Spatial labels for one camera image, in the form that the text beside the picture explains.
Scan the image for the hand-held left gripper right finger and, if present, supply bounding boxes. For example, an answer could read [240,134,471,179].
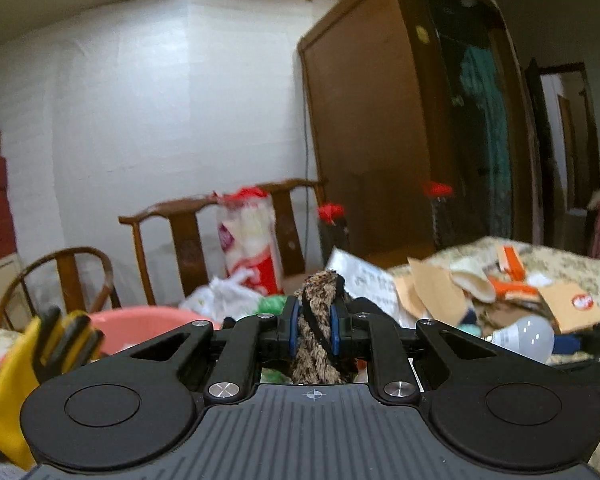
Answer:
[329,300,548,407]

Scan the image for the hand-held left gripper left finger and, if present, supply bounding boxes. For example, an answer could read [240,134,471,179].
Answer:
[105,296,300,407]

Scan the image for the brown fuzzy cloth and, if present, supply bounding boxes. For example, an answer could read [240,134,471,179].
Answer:
[292,269,361,386]

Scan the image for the pink plastic basin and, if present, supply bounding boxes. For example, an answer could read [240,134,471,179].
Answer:
[0,306,221,401]

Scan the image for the floral cloth covered desktop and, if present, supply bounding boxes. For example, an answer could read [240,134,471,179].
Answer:
[0,236,600,480]

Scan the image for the green packet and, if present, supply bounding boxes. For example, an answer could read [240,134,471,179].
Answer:
[257,295,287,317]

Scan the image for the blue cloth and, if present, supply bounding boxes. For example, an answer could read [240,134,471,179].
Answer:
[552,332,588,356]

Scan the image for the cardboard with round red sticker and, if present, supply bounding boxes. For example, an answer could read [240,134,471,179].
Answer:
[537,280,600,333]

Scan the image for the white paper sheet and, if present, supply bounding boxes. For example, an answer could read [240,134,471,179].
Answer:
[325,246,416,328]

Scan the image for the white plastic bag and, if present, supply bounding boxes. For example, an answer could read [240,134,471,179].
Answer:
[179,267,266,321]

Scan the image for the white light bulb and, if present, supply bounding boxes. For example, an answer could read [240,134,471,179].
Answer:
[482,314,556,365]

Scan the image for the dark bottle with red cap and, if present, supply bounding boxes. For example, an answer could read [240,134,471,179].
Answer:
[424,181,456,251]
[317,203,351,271]

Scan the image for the bag of paper cups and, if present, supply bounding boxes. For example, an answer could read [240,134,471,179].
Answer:
[216,186,286,296]

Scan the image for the orange white packet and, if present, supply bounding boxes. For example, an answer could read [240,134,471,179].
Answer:
[487,280,543,306]
[497,245,526,281]

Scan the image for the brown cardboard piece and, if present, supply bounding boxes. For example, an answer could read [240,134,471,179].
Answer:
[395,257,473,328]

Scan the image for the straight-back wooden chair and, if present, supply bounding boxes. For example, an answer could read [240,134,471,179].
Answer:
[118,178,328,306]

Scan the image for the cream fabric insole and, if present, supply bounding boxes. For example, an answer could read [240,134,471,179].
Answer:
[450,257,496,303]

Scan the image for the brown wooden wardrobe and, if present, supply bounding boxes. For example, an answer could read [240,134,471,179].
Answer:
[296,0,536,261]

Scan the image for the round-back wooden chair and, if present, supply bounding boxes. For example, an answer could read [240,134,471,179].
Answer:
[0,246,123,331]

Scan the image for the yellow black cloth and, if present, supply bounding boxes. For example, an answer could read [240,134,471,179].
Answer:
[0,305,106,471]

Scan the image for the cream cabinet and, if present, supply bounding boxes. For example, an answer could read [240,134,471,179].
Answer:
[0,252,23,321]

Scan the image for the black wall cable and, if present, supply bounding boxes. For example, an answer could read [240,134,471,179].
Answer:
[302,55,313,226]

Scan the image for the wooden door frame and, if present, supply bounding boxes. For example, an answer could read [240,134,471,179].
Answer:
[525,57,600,256]

